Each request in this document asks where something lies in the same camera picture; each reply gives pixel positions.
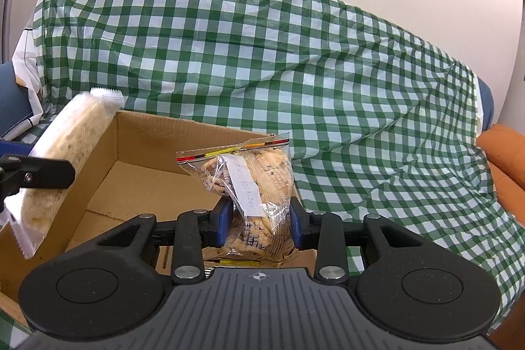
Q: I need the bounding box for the clear bag of crackers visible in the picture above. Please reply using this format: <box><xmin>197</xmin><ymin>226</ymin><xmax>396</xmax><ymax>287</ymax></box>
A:
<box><xmin>176</xmin><ymin>134</ymin><xmax>296</xmax><ymax>266</ymax></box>

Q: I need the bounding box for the grey curtain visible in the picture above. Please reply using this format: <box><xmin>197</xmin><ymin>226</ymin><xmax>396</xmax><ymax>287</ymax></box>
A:
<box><xmin>0</xmin><ymin>0</ymin><xmax>20</xmax><ymax>64</ymax></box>

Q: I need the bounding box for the orange cushion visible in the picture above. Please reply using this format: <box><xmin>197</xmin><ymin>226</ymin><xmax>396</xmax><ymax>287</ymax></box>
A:
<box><xmin>476</xmin><ymin>124</ymin><xmax>525</xmax><ymax>228</ymax></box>

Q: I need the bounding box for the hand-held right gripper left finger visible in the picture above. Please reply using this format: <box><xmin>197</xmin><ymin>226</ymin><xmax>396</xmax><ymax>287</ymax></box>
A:
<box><xmin>96</xmin><ymin>197</ymin><xmax>234</xmax><ymax>286</ymax></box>

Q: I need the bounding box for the tan paper piece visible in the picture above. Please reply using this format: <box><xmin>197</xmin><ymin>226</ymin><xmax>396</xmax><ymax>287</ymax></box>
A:
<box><xmin>15</xmin><ymin>76</ymin><xmax>42</xmax><ymax>97</ymax></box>

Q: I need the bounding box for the green checked cloth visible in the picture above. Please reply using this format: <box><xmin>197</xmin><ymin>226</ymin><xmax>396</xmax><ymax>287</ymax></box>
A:
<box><xmin>0</xmin><ymin>0</ymin><xmax>525</xmax><ymax>350</ymax></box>

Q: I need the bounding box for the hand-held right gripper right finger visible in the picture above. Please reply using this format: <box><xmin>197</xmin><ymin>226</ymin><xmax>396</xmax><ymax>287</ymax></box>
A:
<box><xmin>288</xmin><ymin>196</ymin><xmax>450</xmax><ymax>286</ymax></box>

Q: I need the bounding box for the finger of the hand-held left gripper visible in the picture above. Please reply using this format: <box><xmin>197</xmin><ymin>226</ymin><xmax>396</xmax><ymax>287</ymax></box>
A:
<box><xmin>0</xmin><ymin>155</ymin><xmax>76</xmax><ymax>213</ymax></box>

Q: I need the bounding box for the white cloth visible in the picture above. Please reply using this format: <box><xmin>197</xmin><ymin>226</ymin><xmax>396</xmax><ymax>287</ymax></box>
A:
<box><xmin>11</xmin><ymin>20</ymin><xmax>54</xmax><ymax>141</ymax></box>

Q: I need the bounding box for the cardboard box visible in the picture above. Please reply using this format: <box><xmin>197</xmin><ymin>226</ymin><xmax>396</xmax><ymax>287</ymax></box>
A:
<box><xmin>0</xmin><ymin>110</ymin><xmax>318</xmax><ymax>328</ymax></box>

